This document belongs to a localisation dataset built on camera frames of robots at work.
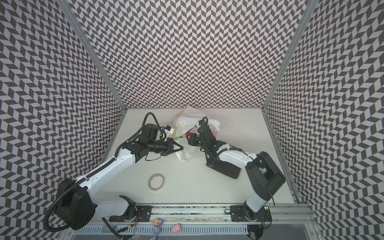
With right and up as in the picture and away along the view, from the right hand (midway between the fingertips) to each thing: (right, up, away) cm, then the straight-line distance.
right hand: (189, 140), depth 87 cm
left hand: (-2, -3, -12) cm, 13 cm away
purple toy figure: (-13, -36, -19) cm, 43 cm away
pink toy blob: (-5, -38, -19) cm, 43 cm away
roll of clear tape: (-18, -22, -4) cm, 29 cm away
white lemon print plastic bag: (-2, +13, +2) cm, 14 cm away
